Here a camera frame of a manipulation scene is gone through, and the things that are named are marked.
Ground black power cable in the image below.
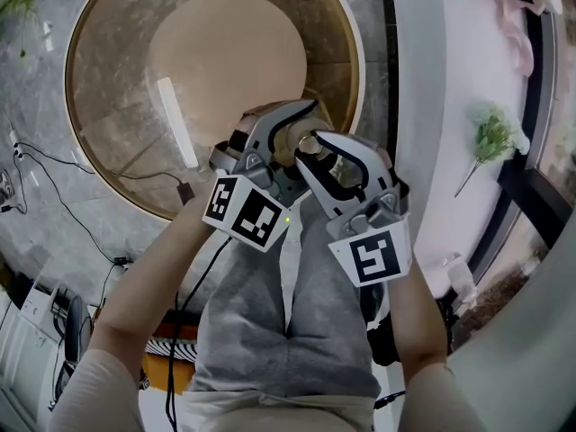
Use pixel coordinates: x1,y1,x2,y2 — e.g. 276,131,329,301
13,153,118,308
17,140,185,193

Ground round glass side table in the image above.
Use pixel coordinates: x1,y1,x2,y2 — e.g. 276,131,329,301
64,0,366,222

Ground black office chair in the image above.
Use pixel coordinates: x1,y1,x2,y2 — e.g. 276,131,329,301
53,292,95,400

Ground green artificial flower sprig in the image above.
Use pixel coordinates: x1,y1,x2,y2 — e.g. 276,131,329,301
453,100,532,199

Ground clear plastic bottle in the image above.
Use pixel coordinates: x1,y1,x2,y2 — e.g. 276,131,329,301
443,252,479,308

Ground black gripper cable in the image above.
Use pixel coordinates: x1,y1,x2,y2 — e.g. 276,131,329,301
164,236,233,432

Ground person's right forearm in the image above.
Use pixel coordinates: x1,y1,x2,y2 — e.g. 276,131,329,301
389,258,451,393

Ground white cabinet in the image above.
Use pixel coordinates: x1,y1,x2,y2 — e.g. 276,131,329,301
0,283,64,432

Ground pink cloth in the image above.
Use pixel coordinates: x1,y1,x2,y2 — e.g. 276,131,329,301
467,0,536,78

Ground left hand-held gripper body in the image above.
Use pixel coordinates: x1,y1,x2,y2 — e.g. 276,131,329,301
202,128,311,254

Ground black window frame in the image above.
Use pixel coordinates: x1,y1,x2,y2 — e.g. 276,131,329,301
467,0,576,287

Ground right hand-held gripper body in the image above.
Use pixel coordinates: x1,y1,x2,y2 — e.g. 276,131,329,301
325,168,414,289

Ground small round object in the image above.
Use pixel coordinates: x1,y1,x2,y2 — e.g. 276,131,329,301
273,112,337,170

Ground person's left forearm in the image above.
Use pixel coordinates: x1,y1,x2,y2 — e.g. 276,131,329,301
89,191,217,386

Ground orange striped box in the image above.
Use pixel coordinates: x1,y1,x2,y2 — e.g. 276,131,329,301
139,321,202,398

